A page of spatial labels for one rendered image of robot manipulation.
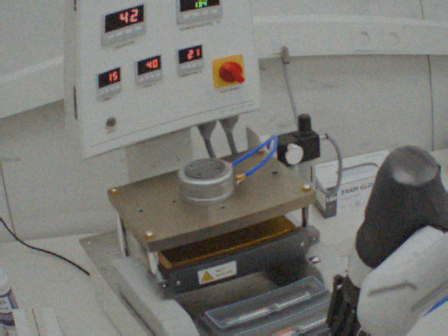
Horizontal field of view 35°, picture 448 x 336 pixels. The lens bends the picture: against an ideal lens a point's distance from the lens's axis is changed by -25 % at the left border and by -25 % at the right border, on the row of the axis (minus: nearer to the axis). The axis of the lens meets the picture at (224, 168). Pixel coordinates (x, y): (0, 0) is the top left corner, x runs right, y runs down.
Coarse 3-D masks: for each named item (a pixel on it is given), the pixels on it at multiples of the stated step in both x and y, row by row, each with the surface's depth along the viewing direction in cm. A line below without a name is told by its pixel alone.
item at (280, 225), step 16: (256, 224) 136; (272, 224) 136; (288, 224) 136; (208, 240) 133; (224, 240) 133; (240, 240) 133; (256, 240) 132; (160, 256) 131; (176, 256) 129; (192, 256) 129; (208, 256) 130
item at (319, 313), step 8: (320, 304) 123; (328, 304) 122; (304, 312) 121; (312, 312) 121; (320, 312) 120; (280, 320) 120; (288, 320) 120; (296, 320) 119; (304, 320) 119; (312, 320) 119; (320, 320) 118; (256, 328) 119; (264, 328) 119; (272, 328) 118; (280, 328) 118; (288, 328) 118; (296, 328) 117; (304, 328) 117
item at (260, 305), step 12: (288, 288) 128; (300, 288) 128; (312, 288) 127; (324, 288) 127; (252, 300) 126; (264, 300) 126; (276, 300) 126; (288, 300) 125; (300, 300) 125; (216, 312) 124; (228, 312) 124; (240, 312) 123; (252, 312) 123; (264, 312) 123; (228, 324) 120
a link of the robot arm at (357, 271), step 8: (352, 248) 90; (352, 256) 89; (352, 264) 89; (360, 264) 87; (352, 272) 89; (360, 272) 87; (368, 272) 86; (352, 280) 89; (360, 280) 88; (360, 288) 89
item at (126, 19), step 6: (120, 12) 129; (126, 12) 130; (132, 12) 130; (138, 12) 131; (114, 18) 129; (120, 18) 130; (126, 18) 130; (132, 18) 131; (138, 18) 131; (114, 24) 130; (120, 24) 130; (126, 24) 131
